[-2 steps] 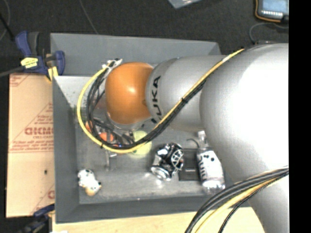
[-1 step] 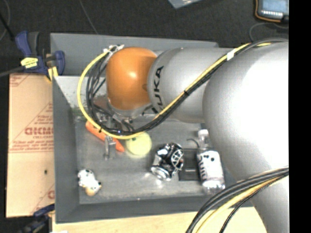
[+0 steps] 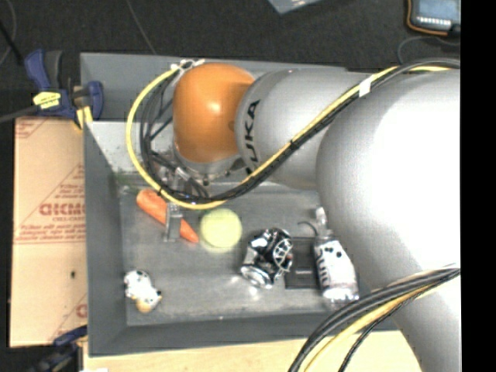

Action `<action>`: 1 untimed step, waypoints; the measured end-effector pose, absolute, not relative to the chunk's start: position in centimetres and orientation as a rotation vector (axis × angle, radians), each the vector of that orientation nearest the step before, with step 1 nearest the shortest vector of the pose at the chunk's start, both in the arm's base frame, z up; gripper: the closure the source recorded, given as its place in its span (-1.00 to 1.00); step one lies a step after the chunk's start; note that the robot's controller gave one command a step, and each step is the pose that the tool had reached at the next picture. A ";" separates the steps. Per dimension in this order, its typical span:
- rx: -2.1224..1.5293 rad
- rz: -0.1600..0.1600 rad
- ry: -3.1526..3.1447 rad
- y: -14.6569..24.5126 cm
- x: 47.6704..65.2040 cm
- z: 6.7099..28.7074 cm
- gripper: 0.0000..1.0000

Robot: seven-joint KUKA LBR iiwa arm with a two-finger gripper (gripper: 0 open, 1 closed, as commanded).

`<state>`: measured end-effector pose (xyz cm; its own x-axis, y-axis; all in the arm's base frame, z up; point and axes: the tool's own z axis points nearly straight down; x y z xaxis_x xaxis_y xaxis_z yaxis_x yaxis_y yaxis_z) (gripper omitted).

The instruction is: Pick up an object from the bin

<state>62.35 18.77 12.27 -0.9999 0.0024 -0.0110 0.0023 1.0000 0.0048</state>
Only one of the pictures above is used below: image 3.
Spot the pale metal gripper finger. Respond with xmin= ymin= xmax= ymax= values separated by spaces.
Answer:
xmin=164 ymin=202 xmax=184 ymax=243

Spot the orange toy carrot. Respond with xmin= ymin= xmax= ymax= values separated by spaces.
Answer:
xmin=134 ymin=188 xmax=200 ymax=244

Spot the yellow-green ball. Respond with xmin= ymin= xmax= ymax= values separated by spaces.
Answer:
xmin=198 ymin=207 xmax=244 ymax=253

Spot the grey metal bin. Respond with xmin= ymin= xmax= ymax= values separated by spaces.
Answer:
xmin=79 ymin=52 xmax=401 ymax=356

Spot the white and black toy animal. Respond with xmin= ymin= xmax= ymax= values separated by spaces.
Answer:
xmin=122 ymin=269 xmax=164 ymax=315

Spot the black and white crushed can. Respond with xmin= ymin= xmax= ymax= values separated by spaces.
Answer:
xmin=239 ymin=227 xmax=295 ymax=290

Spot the brown cardboard board, red print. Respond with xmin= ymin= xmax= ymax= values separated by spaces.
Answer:
xmin=9 ymin=115 xmax=89 ymax=349

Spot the dark flat block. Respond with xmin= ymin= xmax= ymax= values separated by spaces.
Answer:
xmin=284 ymin=236 xmax=323 ymax=291

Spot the white bottle with black print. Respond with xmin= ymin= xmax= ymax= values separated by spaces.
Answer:
xmin=312 ymin=206 xmax=361 ymax=302

